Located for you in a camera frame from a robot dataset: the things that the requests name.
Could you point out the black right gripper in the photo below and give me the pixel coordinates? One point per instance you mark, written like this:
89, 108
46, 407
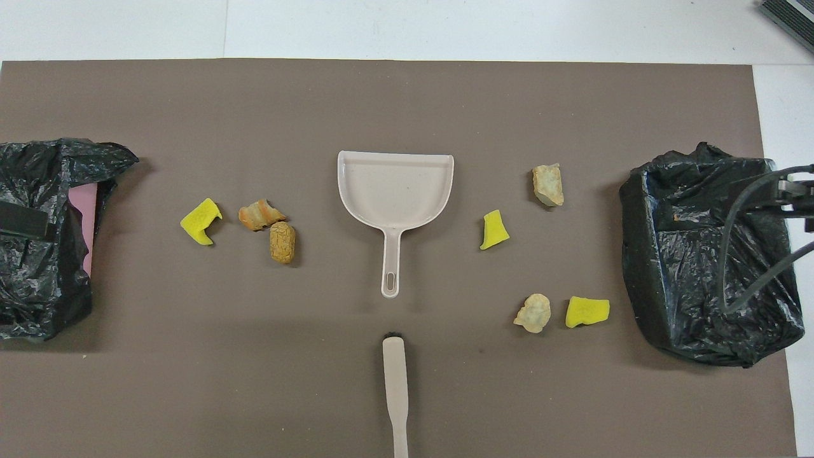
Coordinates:
802, 198

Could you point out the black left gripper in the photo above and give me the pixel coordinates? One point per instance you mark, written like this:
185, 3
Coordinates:
19, 222

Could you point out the yellow sponge piece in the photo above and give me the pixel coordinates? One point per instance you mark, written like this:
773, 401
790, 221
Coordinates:
198, 222
586, 312
493, 232

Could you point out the orange striped bread piece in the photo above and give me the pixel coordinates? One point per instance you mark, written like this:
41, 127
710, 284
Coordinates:
257, 215

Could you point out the pale blocky bread piece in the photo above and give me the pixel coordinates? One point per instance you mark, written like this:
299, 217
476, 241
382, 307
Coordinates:
548, 186

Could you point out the brown bread roll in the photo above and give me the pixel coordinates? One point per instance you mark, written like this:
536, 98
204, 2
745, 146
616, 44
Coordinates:
282, 243

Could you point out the pale crumbly bread piece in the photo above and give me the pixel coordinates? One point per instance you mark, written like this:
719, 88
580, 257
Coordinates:
533, 313

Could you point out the beige plastic dustpan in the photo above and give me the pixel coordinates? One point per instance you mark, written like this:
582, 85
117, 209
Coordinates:
394, 191

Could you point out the beige hand brush black bristles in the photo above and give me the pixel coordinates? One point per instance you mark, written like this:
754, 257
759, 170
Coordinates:
395, 369

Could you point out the black trash bag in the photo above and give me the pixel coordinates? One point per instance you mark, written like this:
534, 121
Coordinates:
687, 273
38, 286

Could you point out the pink plastic bin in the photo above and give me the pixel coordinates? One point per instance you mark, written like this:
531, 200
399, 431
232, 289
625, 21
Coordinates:
89, 235

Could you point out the dark ribbed device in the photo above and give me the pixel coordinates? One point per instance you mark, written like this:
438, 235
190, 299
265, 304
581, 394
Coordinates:
795, 14

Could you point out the brown table mat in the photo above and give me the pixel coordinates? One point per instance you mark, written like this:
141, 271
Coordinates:
407, 102

